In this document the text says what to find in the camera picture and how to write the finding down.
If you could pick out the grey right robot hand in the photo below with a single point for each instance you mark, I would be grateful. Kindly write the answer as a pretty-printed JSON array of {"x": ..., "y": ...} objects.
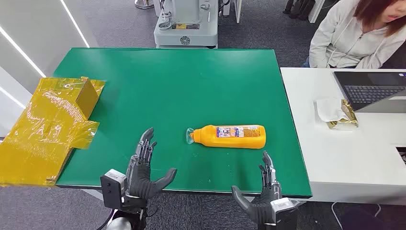
[{"x": 260, "y": 211}]

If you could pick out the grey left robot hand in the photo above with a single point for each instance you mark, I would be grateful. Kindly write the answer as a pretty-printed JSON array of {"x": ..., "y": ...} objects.
[{"x": 139, "y": 181}]

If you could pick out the orange plastic bottle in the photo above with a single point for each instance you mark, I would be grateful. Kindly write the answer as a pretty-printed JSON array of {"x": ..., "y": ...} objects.
[{"x": 231, "y": 141}]

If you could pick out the green table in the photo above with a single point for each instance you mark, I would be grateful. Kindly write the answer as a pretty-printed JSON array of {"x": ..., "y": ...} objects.
[{"x": 177, "y": 85}]

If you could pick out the white desk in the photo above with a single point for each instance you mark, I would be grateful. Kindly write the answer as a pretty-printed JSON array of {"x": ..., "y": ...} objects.
[{"x": 349, "y": 158}]

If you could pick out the yellow taped cardboard box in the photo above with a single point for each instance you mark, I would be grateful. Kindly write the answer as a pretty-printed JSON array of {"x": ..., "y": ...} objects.
[{"x": 41, "y": 133}]

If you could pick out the white tissue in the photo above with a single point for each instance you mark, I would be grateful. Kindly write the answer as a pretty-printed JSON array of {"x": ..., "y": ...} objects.
[{"x": 328, "y": 109}]

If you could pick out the gold foil wrapper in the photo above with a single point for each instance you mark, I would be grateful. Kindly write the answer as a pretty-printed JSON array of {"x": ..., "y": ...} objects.
[{"x": 350, "y": 116}]

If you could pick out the grey machine base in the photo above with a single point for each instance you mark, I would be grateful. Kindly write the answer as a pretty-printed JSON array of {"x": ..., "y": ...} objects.
[{"x": 187, "y": 35}]

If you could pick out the dark grey laptop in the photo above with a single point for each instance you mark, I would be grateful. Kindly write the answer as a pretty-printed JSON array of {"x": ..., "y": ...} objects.
[{"x": 364, "y": 85}]

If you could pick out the chrome stand base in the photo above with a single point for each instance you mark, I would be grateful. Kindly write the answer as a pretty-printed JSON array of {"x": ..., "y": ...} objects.
[{"x": 144, "y": 3}]

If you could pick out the person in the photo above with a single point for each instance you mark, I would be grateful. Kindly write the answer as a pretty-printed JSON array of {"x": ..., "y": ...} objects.
[{"x": 342, "y": 38}]

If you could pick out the white furniture panel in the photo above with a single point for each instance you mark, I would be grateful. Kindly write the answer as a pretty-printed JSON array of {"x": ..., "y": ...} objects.
[{"x": 237, "y": 9}]

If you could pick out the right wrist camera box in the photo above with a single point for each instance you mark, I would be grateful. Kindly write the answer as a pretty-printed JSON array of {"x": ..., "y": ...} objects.
[{"x": 284, "y": 212}]

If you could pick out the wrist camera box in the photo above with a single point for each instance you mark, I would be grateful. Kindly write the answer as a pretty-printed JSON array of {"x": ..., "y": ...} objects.
[
  {"x": 111, "y": 189},
  {"x": 284, "y": 212}
]

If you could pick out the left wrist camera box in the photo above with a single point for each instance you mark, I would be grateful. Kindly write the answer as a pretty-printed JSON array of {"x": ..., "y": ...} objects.
[{"x": 111, "y": 189}]

